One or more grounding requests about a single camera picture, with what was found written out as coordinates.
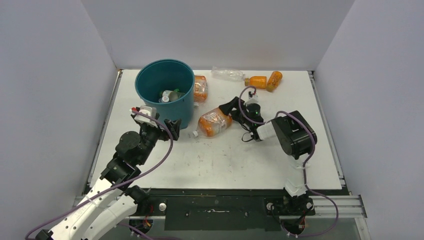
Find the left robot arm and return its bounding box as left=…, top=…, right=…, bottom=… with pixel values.
left=35, top=108, right=182, bottom=240

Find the clear crushed bottle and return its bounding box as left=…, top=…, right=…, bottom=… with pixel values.
left=211, top=66, right=246, bottom=82

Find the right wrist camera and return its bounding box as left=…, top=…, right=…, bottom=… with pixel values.
left=245, top=91, right=259, bottom=106

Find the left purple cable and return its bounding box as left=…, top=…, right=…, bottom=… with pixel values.
left=25, top=111, right=174, bottom=240

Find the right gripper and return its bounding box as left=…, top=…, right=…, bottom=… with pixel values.
left=219, top=96, right=252, bottom=128

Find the orange juice bottle left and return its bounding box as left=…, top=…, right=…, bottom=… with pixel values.
left=244, top=76, right=267, bottom=89

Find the orange juice bottle right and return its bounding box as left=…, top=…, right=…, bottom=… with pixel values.
left=266, top=71, right=283, bottom=93

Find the teal plastic bin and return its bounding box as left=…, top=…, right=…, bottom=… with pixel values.
left=134, top=59, right=195, bottom=129

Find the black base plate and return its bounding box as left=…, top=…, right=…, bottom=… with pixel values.
left=86, top=187, right=349, bottom=232

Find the aluminium frame rail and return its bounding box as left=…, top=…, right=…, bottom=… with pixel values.
left=308, top=70, right=367, bottom=219

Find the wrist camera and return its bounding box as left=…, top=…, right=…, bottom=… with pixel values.
left=245, top=91, right=259, bottom=106
left=131, top=105, right=158, bottom=128

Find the orange juice bottle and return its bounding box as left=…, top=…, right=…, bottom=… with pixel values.
left=266, top=71, right=283, bottom=93
left=244, top=76, right=267, bottom=89

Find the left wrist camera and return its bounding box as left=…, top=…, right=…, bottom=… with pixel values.
left=131, top=105, right=158, bottom=128

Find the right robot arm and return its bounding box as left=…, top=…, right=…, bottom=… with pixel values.
left=218, top=96, right=318, bottom=215

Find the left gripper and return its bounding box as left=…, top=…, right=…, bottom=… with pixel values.
left=136, top=113, right=181, bottom=165

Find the orange tea bottle behind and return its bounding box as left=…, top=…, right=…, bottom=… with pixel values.
left=193, top=75, right=209, bottom=103

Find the large orange tea bottle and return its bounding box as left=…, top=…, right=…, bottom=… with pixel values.
left=191, top=107, right=233, bottom=138

